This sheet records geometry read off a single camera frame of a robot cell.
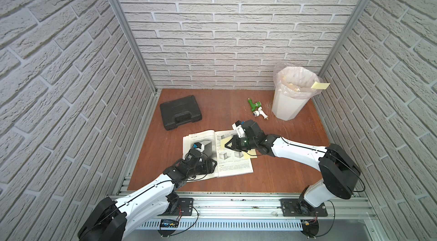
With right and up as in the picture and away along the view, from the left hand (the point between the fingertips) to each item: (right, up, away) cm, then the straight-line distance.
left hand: (210, 159), depth 84 cm
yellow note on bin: (+57, +38, +1) cm, 69 cm away
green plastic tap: (+27, +27, +25) cm, 46 cm away
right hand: (+8, +8, -3) cm, 12 cm away
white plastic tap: (+29, +24, +21) cm, 43 cm away
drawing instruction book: (+10, -2, +1) cm, 10 cm away
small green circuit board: (-17, -23, -14) cm, 32 cm away
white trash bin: (+43, +26, +11) cm, 52 cm away
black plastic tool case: (-20, +24, +16) cm, 35 cm away
